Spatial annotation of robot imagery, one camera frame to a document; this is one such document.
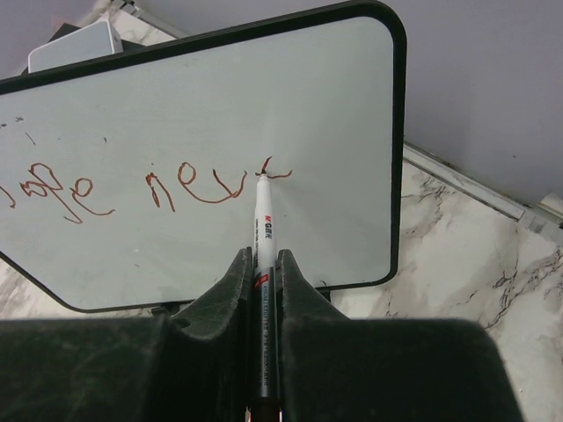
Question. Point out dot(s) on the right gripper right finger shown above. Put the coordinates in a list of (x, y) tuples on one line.
[(334, 368)]

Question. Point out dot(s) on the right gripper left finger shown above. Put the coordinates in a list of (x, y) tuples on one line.
[(184, 367)]

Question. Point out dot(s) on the white red marker pen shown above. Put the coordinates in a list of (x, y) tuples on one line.
[(264, 379)]

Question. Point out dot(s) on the black framed whiteboard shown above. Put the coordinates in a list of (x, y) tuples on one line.
[(130, 180)]

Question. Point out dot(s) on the white network switch box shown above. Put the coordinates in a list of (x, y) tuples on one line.
[(87, 43)]

